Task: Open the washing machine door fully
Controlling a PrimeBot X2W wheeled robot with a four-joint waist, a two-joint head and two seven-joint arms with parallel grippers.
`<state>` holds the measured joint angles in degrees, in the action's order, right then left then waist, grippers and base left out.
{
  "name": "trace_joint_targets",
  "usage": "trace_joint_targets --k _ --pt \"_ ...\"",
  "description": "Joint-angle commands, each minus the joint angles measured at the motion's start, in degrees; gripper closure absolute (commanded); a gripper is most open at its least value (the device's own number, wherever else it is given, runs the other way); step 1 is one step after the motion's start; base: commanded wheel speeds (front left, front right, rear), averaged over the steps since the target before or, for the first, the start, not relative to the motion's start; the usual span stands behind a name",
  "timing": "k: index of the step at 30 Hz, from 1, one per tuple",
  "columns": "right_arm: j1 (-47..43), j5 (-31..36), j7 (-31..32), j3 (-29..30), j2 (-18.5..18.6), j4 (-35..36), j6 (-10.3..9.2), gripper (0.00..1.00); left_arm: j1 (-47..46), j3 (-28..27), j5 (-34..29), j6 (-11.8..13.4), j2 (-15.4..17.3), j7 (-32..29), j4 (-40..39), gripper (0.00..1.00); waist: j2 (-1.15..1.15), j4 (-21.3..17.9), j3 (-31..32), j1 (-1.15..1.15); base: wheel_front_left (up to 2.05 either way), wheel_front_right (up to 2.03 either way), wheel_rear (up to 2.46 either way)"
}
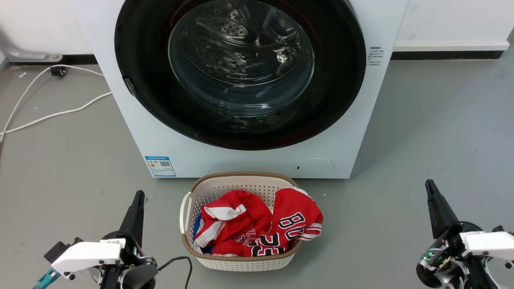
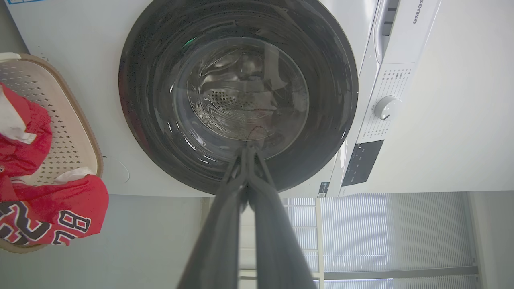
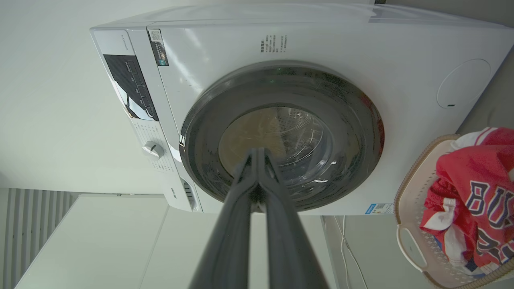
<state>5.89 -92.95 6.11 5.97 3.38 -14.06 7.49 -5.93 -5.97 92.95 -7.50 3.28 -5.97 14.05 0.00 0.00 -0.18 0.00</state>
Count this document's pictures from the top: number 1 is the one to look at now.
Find blue garment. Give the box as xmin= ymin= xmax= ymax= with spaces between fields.
xmin=193 ymin=215 xmax=213 ymax=254

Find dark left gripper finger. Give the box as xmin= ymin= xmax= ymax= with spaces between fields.
xmin=119 ymin=190 xmax=145 ymax=246

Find cream plastic laundry basket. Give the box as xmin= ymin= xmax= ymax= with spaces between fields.
xmin=179 ymin=172 xmax=312 ymax=272

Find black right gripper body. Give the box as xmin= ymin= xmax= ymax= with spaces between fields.
xmin=416 ymin=223 xmax=495 ymax=289

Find red and white garment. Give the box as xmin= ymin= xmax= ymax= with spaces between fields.
xmin=194 ymin=190 xmax=273 ymax=256

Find round white filter cover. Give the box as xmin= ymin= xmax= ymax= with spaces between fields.
xmin=295 ymin=158 xmax=335 ymax=178

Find white front-load washing machine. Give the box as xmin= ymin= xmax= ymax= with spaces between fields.
xmin=74 ymin=0 xmax=409 ymax=179

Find teal cable connector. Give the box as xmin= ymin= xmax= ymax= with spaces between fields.
xmin=34 ymin=268 xmax=61 ymax=289

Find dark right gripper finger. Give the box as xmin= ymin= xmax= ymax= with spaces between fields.
xmin=426 ymin=179 xmax=460 ymax=239

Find black round glass washer door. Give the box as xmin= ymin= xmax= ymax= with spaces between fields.
xmin=114 ymin=0 xmax=367 ymax=151

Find red jersey with numbers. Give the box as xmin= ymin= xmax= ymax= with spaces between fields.
xmin=243 ymin=187 xmax=324 ymax=257

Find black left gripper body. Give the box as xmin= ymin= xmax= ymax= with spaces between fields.
xmin=100 ymin=231 xmax=156 ymax=289

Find small printed text label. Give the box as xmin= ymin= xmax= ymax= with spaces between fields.
xmin=366 ymin=46 xmax=386 ymax=67

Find blue energy label sticker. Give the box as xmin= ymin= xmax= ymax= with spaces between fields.
xmin=145 ymin=156 xmax=177 ymax=177

